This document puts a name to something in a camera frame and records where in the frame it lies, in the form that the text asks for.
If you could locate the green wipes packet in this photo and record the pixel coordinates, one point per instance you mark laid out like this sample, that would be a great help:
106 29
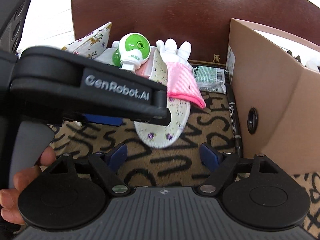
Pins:
209 79

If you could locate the patterned grey pillow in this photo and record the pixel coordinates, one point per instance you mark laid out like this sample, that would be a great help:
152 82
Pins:
93 44

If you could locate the green white round toy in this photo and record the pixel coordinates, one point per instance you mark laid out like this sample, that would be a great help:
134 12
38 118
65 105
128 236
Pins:
132 51

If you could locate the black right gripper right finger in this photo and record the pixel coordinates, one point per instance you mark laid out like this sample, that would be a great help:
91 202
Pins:
255 192

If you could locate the leopard letter print blanket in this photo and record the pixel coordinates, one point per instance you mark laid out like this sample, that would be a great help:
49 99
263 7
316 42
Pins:
178 164

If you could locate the pink cardboard storage box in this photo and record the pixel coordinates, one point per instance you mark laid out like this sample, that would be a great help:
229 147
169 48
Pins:
276 96

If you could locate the person's left hand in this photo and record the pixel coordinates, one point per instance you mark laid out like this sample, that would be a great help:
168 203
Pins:
9 197

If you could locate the black marker pen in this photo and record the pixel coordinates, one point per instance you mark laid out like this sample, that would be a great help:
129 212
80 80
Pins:
234 117

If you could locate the white pink glove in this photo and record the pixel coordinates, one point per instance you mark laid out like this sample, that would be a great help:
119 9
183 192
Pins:
181 83

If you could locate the dark red wooden headboard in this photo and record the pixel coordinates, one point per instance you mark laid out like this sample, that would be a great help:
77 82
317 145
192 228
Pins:
203 23

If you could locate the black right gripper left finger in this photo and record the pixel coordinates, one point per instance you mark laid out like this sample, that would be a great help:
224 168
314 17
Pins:
74 192

